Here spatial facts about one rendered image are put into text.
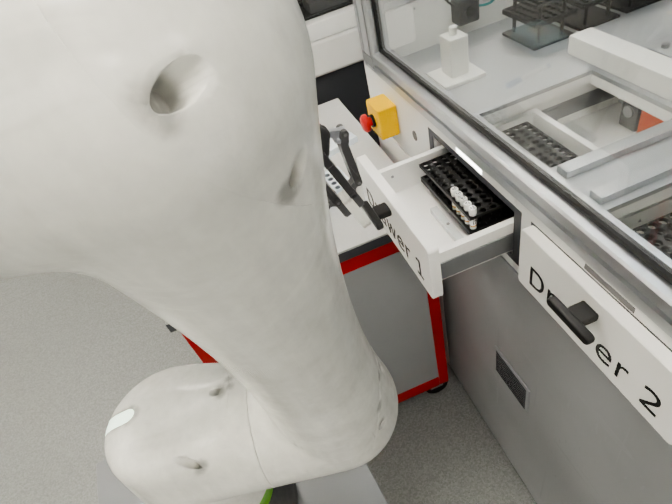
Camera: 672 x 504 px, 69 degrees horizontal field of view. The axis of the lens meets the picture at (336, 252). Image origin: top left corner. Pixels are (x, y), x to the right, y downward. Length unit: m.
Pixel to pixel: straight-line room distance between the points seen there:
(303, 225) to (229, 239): 0.04
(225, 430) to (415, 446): 1.11
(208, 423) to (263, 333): 0.26
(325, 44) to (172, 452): 1.25
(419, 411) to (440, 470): 0.19
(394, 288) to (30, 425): 1.53
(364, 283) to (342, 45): 0.77
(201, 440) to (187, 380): 0.07
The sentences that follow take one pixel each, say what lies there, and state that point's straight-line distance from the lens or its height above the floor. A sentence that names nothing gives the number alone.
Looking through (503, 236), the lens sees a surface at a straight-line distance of 0.79.
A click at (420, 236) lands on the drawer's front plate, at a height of 0.93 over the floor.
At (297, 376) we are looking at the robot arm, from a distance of 0.30.
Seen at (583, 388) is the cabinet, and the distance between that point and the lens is 0.84.
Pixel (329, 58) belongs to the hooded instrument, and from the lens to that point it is 1.55.
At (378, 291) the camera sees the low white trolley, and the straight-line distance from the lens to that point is 1.11.
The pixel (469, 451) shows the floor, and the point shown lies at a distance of 1.54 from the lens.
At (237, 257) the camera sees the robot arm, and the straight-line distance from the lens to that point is 0.18.
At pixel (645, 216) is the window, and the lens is 0.58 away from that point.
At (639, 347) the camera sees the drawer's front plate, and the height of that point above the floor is 0.92.
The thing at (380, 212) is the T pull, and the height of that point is 0.91.
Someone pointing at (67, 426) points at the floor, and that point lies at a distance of 2.10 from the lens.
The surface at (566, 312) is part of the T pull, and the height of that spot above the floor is 0.91.
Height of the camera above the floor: 1.42
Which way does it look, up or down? 43 degrees down
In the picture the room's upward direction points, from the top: 17 degrees counter-clockwise
